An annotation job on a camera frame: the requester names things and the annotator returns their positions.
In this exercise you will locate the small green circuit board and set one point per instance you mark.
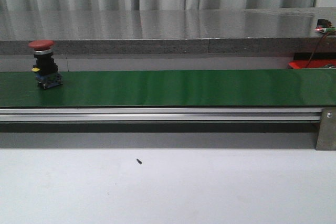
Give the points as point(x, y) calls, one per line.
point(324, 26)

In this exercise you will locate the green conveyor belt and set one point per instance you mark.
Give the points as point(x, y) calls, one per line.
point(274, 87)

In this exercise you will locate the red plastic tray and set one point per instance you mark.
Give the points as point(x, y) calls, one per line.
point(301, 64)

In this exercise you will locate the steel conveyor support bracket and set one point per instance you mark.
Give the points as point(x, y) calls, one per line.
point(326, 137)

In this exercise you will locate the grey stone counter shelf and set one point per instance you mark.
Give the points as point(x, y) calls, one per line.
point(213, 31)

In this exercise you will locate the red mushroom push button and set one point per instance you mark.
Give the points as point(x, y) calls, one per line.
point(45, 69)

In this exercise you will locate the aluminium conveyor side rail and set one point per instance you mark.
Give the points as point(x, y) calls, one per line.
point(160, 114)

